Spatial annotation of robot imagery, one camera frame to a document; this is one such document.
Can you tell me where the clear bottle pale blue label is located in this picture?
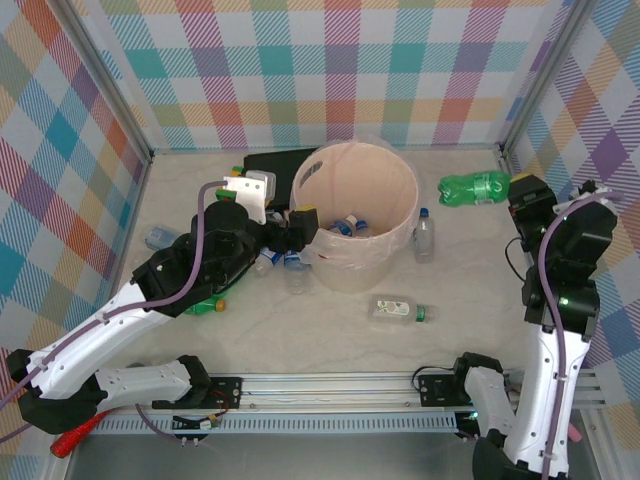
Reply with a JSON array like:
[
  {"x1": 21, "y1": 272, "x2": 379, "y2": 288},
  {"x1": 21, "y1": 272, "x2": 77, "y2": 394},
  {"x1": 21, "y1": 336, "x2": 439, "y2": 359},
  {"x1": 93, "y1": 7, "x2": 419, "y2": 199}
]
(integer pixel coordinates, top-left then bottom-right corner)
[{"x1": 144, "y1": 225, "x2": 179, "y2": 251}]

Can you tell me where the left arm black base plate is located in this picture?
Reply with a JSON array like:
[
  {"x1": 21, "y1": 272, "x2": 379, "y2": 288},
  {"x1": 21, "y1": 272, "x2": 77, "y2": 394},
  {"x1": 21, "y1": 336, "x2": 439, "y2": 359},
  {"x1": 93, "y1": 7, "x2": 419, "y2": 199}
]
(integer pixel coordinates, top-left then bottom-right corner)
[{"x1": 152, "y1": 375, "x2": 244, "y2": 411}]

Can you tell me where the small connector with wires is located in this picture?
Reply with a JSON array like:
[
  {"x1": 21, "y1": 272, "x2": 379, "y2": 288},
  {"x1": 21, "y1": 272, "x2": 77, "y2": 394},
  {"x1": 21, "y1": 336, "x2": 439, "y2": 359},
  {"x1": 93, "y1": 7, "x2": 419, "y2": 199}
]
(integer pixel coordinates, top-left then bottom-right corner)
[{"x1": 172, "y1": 412, "x2": 221, "y2": 432}]

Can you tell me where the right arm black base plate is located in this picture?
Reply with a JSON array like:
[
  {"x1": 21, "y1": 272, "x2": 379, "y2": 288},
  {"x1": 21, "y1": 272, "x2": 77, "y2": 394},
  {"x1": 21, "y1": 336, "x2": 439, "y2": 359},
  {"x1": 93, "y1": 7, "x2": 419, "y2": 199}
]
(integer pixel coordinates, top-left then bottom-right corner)
[{"x1": 413, "y1": 367, "x2": 474, "y2": 407}]

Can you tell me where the thin black cable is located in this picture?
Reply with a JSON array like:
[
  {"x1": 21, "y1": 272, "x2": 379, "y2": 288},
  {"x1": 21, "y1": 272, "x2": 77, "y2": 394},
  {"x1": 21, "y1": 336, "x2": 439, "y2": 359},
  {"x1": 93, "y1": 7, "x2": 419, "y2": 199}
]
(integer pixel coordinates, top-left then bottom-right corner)
[{"x1": 503, "y1": 237, "x2": 527, "y2": 282}]

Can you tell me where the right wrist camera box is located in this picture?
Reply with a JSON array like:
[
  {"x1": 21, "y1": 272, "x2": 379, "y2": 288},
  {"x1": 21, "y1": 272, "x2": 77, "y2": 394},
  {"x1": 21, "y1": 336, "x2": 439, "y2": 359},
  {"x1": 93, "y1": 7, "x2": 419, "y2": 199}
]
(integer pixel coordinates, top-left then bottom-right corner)
[{"x1": 579, "y1": 182, "x2": 626, "y2": 202}]

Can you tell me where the beige round bin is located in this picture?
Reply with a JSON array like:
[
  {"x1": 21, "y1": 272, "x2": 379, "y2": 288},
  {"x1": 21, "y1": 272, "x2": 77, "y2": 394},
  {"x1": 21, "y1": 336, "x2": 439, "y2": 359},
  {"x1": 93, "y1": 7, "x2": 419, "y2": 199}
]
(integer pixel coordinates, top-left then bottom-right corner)
[{"x1": 291, "y1": 141, "x2": 420, "y2": 295}]

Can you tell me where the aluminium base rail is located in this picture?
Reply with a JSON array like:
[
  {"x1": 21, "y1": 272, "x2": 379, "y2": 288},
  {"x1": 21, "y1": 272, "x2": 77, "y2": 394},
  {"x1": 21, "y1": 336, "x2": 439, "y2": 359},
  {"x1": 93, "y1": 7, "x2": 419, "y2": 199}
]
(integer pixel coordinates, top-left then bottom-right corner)
[{"x1": 102, "y1": 372, "x2": 604, "y2": 416}]

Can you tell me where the black ribbed case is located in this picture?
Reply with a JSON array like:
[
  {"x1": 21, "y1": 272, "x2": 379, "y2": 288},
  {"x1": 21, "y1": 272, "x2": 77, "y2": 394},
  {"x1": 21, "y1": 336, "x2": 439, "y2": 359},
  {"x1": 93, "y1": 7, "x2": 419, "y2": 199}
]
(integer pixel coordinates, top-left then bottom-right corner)
[{"x1": 243, "y1": 147, "x2": 321, "y2": 210}]

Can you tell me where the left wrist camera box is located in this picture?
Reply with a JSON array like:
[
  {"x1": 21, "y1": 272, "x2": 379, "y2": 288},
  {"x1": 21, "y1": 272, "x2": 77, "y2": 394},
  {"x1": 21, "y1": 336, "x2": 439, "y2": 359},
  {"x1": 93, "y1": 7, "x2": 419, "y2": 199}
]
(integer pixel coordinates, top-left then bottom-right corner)
[{"x1": 222, "y1": 169, "x2": 279, "y2": 224}]

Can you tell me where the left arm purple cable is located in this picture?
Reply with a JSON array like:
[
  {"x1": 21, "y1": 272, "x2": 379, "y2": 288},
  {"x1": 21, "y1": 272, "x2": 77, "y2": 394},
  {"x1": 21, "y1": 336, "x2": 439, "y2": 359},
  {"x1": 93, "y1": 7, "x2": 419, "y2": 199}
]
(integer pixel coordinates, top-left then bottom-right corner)
[{"x1": 0, "y1": 180, "x2": 226, "y2": 444}]

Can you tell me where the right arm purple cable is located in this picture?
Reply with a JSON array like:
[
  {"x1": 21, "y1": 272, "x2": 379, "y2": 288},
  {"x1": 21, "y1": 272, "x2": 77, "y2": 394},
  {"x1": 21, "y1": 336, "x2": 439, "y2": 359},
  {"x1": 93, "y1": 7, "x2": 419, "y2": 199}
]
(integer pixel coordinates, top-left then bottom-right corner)
[{"x1": 538, "y1": 192, "x2": 626, "y2": 480}]

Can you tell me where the clear bottle green cap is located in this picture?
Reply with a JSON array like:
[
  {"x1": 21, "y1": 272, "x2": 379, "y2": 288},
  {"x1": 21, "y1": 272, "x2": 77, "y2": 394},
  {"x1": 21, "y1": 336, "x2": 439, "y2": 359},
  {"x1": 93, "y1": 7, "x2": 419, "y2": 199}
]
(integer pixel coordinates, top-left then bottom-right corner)
[{"x1": 368, "y1": 294, "x2": 440, "y2": 325}]

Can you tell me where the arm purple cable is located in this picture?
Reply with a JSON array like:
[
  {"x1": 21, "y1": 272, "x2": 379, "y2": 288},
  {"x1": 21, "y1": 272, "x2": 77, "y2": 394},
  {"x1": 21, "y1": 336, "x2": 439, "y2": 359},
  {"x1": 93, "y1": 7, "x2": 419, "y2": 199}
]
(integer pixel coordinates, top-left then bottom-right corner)
[
  {"x1": 538, "y1": 192, "x2": 626, "y2": 480},
  {"x1": 0, "y1": 180, "x2": 226, "y2": 444}
]

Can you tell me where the red glitter toy microphone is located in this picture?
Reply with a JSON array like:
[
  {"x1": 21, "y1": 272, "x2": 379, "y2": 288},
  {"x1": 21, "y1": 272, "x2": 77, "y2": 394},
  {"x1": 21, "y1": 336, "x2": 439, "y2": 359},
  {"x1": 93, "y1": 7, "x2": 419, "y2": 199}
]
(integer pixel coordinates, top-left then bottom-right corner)
[{"x1": 51, "y1": 409, "x2": 109, "y2": 457}]

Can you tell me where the clear bottle blue label white cap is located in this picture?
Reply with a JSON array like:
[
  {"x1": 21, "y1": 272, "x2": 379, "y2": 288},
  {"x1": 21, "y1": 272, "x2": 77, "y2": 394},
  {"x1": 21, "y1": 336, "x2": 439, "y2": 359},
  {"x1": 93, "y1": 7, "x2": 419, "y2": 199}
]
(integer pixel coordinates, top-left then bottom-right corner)
[{"x1": 327, "y1": 213, "x2": 361, "y2": 236}]

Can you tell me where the green bottle orange cap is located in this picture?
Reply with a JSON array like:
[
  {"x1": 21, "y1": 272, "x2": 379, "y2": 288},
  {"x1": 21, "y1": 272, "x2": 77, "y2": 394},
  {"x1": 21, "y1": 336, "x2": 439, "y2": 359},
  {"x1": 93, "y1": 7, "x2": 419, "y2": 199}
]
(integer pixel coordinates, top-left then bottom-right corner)
[{"x1": 182, "y1": 294, "x2": 229, "y2": 317}]

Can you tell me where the aluminium frame post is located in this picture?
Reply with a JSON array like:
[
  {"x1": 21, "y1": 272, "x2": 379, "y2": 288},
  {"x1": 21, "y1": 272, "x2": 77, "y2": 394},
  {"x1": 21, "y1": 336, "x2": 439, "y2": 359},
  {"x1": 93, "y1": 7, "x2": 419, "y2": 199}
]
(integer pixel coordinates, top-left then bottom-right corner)
[
  {"x1": 498, "y1": 0, "x2": 597, "y2": 151},
  {"x1": 58, "y1": 0, "x2": 154, "y2": 164}
]

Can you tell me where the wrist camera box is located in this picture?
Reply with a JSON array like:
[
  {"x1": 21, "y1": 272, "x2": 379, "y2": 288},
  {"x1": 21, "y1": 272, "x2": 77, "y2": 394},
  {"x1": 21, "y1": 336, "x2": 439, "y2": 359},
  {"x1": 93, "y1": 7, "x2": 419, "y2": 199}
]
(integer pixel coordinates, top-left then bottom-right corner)
[
  {"x1": 222, "y1": 169, "x2": 279, "y2": 224},
  {"x1": 579, "y1": 182, "x2": 626, "y2": 202}
]

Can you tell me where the green plastic bottle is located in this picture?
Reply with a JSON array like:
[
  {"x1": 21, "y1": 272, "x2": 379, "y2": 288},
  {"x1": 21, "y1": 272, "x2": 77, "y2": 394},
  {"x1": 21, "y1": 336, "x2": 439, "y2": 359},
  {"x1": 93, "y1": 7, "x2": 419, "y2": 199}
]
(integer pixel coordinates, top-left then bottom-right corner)
[{"x1": 437, "y1": 169, "x2": 514, "y2": 209}]

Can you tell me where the aluminium frame bar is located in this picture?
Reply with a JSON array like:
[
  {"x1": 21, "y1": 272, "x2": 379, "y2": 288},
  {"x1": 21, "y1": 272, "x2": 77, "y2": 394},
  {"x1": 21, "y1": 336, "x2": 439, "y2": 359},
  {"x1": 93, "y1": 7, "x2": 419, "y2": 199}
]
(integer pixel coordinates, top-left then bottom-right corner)
[
  {"x1": 494, "y1": 147, "x2": 516, "y2": 176},
  {"x1": 89, "y1": 152, "x2": 154, "y2": 374}
]

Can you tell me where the grey slotted cable tray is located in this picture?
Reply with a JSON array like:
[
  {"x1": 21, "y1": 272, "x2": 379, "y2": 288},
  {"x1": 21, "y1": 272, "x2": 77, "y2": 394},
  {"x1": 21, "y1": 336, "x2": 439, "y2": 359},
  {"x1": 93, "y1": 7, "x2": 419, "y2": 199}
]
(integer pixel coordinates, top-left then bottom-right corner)
[{"x1": 92, "y1": 413, "x2": 459, "y2": 435}]

